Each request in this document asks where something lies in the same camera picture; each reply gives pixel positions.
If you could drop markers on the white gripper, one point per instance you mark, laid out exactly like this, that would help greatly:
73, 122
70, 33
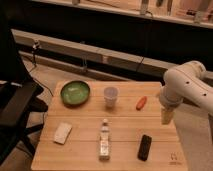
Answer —
169, 99

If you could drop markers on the black eraser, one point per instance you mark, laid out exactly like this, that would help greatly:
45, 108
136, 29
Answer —
144, 147

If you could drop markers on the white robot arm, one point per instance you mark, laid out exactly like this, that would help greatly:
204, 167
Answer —
185, 81

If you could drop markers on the white sponge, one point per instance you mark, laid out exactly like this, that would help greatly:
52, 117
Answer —
62, 132

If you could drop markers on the orange carrot toy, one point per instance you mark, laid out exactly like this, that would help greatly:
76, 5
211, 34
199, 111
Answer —
141, 103

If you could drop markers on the translucent plastic cup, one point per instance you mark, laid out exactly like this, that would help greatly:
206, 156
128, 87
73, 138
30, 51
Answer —
110, 96

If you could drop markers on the clear plastic bottle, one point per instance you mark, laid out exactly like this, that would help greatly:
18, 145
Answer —
104, 147

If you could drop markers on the green bowl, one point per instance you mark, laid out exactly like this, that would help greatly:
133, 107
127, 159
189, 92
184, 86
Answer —
75, 93

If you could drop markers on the black office chair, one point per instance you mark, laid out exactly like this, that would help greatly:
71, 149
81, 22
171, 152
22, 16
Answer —
18, 96

